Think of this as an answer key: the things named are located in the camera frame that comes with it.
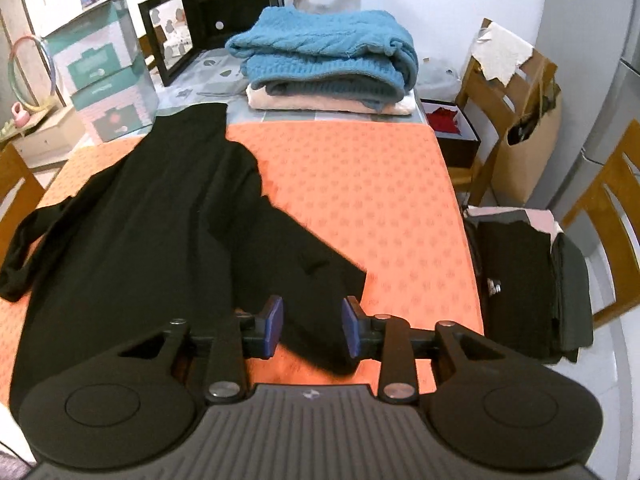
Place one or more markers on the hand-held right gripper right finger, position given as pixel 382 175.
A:
pixel 349 327

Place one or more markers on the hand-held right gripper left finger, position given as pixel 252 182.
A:
pixel 273 324

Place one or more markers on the black garment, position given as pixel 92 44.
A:
pixel 150 235

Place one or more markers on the stack of dark clothes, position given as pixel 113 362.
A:
pixel 520 280

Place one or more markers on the orange flower-embossed mat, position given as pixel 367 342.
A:
pixel 360 200

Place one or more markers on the black open box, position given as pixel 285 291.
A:
pixel 462 147

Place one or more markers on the pale pink folded garment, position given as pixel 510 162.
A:
pixel 300 103

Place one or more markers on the red cloth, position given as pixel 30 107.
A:
pixel 445 121

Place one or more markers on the grey folded garment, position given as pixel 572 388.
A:
pixel 325 88

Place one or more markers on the brown paper bag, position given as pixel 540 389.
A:
pixel 525 160

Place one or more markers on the teal pink box red print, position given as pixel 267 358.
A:
pixel 117 110

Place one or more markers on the grey plastic bag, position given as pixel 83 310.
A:
pixel 440 77

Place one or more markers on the wooden chair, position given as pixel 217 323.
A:
pixel 15 185
pixel 480 85
pixel 615 195

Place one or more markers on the blue folded towel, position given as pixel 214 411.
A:
pixel 320 40

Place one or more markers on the white low box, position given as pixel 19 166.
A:
pixel 50 135

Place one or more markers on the torn white paper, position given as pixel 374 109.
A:
pixel 502 50

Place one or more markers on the pink toy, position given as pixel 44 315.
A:
pixel 20 115

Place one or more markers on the large teal pink cardboard box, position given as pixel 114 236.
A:
pixel 95 45

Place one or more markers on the grey refrigerator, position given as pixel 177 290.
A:
pixel 605 110

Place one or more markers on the multicoloured hula hoop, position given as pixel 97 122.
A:
pixel 47 60

